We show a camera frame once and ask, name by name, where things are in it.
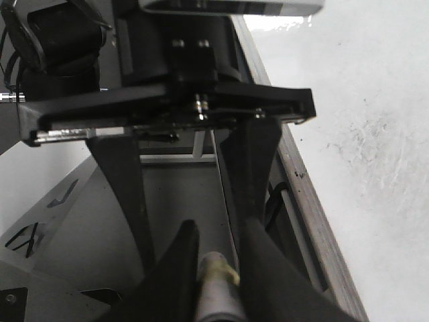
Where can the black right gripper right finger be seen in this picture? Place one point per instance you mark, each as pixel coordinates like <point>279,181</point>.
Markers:
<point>272,289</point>

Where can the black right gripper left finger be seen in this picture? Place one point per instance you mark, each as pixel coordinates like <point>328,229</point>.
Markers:
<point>167,293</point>

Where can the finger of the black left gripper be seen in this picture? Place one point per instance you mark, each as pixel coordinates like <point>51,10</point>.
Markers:
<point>245,155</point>

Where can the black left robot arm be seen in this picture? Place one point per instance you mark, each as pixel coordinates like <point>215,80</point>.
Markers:
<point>159,67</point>

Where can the white whiteboard with grey frame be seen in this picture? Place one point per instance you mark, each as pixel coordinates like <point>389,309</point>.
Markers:
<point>366,151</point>

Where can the white whiteboard marker black tip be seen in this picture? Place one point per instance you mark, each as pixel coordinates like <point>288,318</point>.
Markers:
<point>218,297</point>

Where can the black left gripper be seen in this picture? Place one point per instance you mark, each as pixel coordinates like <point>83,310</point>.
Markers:
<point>150,68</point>

